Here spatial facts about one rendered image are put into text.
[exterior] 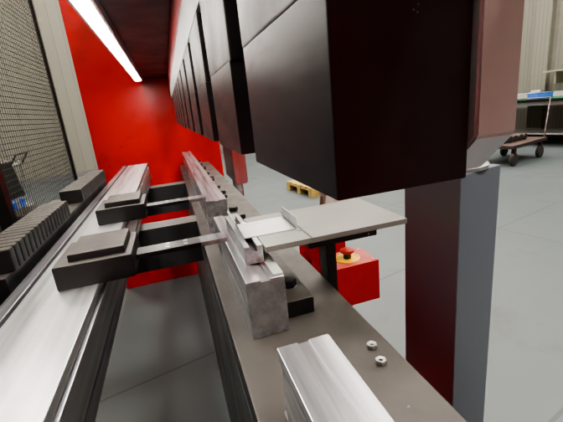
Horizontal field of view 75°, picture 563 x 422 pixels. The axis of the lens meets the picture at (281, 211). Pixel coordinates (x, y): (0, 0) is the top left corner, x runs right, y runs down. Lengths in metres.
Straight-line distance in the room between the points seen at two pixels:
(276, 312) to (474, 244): 0.71
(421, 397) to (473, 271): 0.73
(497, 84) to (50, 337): 0.49
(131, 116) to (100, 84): 0.26
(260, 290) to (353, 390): 0.25
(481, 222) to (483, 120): 0.98
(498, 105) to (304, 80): 0.08
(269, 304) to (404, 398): 0.22
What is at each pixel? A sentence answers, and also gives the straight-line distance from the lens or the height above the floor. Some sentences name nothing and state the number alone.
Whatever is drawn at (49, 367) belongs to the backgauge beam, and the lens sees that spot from 0.46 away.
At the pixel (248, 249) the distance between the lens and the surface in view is 0.60.
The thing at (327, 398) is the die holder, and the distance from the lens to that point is 0.35.
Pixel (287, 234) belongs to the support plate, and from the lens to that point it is 0.63.
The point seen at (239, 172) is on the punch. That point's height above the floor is 1.12.
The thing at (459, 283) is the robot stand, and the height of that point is 0.69.
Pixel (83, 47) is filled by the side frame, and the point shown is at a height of 1.70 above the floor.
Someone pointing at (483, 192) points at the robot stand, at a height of 0.94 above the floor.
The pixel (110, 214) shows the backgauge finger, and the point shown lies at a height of 1.01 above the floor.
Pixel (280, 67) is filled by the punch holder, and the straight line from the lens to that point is 0.20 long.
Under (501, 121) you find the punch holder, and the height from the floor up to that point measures 1.20.
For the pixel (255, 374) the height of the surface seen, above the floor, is 0.87.
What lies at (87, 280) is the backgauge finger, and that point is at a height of 0.99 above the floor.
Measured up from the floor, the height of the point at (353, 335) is 0.88.
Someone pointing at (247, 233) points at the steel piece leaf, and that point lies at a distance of 0.66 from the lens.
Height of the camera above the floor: 1.21
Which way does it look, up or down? 16 degrees down
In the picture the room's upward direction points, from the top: 6 degrees counter-clockwise
